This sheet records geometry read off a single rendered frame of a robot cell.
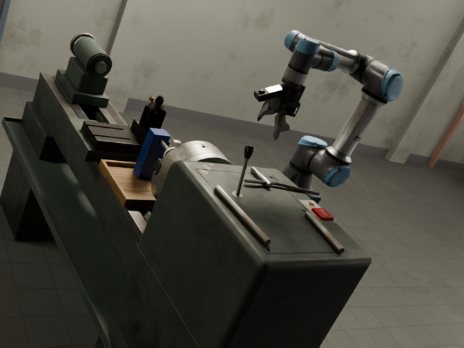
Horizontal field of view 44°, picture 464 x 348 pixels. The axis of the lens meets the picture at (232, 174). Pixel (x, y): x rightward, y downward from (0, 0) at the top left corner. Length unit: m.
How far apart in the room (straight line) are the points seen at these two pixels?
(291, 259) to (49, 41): 3.89
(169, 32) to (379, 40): 2.51
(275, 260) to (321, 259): 0.19
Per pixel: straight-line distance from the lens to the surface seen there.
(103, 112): 3.14
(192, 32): 5.60
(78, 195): 2.98
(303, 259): 1.73
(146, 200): 2.39
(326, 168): 2.42
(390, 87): 2.35
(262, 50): 6.02
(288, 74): 2.01
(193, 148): 2.18
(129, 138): 2.69
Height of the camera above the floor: 2.05
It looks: 23 degrees down
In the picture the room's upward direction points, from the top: 25 degrees clockwise
